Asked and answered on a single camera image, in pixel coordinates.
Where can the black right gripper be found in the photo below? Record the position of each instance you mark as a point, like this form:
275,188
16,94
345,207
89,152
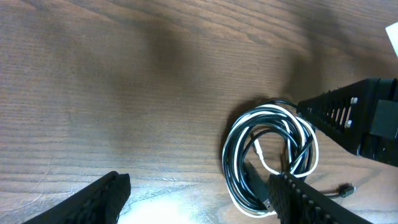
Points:
361,118

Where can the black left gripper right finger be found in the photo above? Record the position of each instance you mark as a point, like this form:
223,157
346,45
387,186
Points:
294,201

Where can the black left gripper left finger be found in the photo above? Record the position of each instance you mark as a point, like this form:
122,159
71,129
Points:
99,202

